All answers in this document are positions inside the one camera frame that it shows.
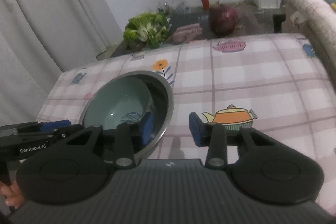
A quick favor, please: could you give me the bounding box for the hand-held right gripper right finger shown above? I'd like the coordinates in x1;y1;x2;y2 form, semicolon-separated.
189;112;277;170

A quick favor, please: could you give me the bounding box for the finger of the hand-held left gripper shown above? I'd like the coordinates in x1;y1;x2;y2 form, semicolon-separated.
18;123;85;145
16;120;72;136

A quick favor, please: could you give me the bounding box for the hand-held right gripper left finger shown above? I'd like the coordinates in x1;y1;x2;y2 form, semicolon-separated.
66;112;155;170

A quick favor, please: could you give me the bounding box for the large steel bowl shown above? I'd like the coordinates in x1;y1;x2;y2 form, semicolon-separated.
81;70;175;159

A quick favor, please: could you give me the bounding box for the green ceramic bowl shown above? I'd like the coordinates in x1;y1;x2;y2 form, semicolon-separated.
88;75;153;130

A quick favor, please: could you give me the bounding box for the person's left hand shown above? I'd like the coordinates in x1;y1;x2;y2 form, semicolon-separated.
0;181;25;210

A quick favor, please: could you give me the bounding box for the checked floral tablecloth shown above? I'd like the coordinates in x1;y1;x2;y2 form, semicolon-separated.
36;33;336;214

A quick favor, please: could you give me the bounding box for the pink packet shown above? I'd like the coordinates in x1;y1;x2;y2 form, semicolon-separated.
172;24;203;44

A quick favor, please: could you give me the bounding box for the green lettuce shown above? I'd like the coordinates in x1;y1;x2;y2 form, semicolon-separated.
123;12;172;50

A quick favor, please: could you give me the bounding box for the white curtain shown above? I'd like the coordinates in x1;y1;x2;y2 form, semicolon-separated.
0;0;119;126

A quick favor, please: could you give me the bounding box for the dark low table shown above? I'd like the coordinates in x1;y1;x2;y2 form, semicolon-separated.
97;2;287;60

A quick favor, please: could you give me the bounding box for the red onion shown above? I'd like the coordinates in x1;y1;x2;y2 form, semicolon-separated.
208;3;239;36

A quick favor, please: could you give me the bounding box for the pink white rolled blanket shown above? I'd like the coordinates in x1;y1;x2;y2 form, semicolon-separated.
274;0;336;100

